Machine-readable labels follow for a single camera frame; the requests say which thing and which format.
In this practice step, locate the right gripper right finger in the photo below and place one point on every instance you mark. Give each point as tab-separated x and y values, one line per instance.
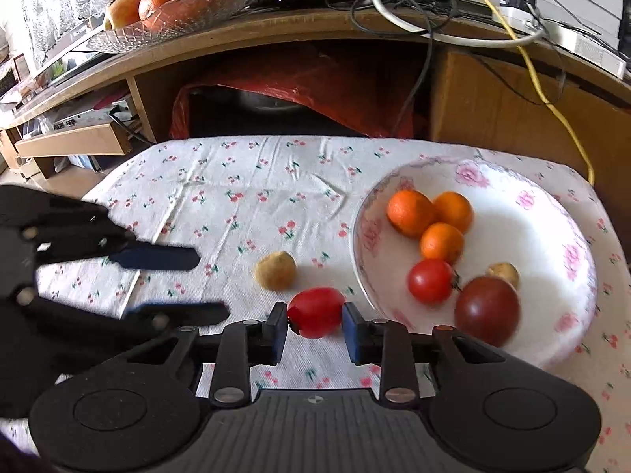
388	345

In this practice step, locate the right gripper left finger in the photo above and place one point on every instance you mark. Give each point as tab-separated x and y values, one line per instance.
243	345

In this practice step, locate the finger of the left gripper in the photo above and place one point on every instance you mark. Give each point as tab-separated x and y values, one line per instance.
40	228
56	320

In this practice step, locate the oval red tomato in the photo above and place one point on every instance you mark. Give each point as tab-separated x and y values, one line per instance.
316	312

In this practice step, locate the round red tomato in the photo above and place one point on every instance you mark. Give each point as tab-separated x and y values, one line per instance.
432	281

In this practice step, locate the dark purple tomato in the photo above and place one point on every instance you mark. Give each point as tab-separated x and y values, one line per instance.
489	309

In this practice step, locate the small orange mandarin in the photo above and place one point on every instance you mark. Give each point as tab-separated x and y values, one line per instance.
454	209
442	241

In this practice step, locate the larger orange mandarin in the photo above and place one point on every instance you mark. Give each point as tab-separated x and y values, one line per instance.
410	213

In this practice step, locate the cherry print tablecloth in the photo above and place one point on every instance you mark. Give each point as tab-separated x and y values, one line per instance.
238	199

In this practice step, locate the white floral plate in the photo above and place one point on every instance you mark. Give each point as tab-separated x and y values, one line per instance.
516	222

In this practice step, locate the yellow-red apple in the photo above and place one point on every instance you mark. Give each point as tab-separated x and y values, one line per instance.
121	13

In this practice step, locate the glass fruit bowl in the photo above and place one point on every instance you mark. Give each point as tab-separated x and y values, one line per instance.
174	19

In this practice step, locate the red plastic bag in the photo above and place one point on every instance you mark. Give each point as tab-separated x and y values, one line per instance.
365	97

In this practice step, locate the wooden desk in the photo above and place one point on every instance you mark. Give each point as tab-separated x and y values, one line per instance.
470	98

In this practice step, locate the white power strip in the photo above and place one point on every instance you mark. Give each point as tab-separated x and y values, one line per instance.
572	39

